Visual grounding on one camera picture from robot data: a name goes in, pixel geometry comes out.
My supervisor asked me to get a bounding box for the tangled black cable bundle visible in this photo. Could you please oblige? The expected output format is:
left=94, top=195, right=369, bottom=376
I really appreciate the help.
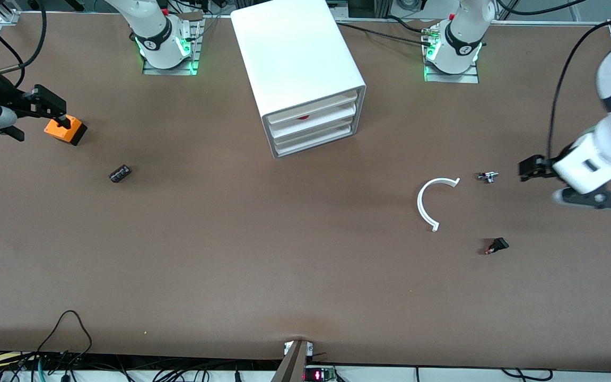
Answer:
left=0, top=348, right=285, bottom=382

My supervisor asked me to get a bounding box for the white curved plastic arc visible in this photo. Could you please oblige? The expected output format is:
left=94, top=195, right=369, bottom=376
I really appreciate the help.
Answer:
left=417, top=177, right=461, bottom=232

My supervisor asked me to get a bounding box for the red LED display module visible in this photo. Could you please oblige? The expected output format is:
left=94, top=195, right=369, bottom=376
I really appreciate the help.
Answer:
left=304, top=366, right=337, bottom=382

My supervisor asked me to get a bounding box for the aluminium frame rail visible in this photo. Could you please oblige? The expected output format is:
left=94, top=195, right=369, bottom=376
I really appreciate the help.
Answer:
left=0, top=0, right=21, bottom=60
left=483, top=19, right=611, bottom=42

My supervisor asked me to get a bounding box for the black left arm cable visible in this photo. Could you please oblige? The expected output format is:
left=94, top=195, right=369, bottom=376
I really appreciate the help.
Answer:
left=547, top=19, right=611, bottom=160

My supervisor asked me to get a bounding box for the black power cable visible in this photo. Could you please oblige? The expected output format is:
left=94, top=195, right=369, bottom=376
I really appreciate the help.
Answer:
left=337, top=22, right=434, bottom=47
left=385, top=15, right=431, bottom=34

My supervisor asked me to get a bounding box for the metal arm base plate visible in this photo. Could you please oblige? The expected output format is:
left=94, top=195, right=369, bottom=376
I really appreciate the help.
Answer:
left=143, top=19, right=201, bottom=76
left=424, top=27, right=480, bottom=84

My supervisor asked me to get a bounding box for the brown camera pole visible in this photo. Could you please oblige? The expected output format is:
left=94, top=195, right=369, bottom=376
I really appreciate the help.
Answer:
left=271, top=340, right=309, bottom=382

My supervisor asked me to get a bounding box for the white pole bracket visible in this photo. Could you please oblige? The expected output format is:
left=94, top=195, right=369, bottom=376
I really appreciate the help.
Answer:
left=283, top=341, right=315, bottom=357

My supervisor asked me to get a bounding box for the black cylindrical capacitor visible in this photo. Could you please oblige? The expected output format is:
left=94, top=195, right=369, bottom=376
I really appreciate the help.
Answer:
left=108, top=165, right=133, bottom=184

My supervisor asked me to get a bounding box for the black looped cable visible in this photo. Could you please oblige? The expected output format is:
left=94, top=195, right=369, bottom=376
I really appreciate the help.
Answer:
left=35, top=310, right=94, bottom=372

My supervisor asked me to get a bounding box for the black rocker switch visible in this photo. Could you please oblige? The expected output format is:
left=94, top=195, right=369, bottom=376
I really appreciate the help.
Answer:
left=484, top=237, right=510, bottom=256

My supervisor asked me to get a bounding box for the black hanging cable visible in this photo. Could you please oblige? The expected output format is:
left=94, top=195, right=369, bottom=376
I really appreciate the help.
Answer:
left=501, top=368, right=553, bottom=382

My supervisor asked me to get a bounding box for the orange button box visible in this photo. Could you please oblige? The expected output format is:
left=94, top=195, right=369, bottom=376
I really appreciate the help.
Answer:
left=44, top=114, right=88, bottom=147

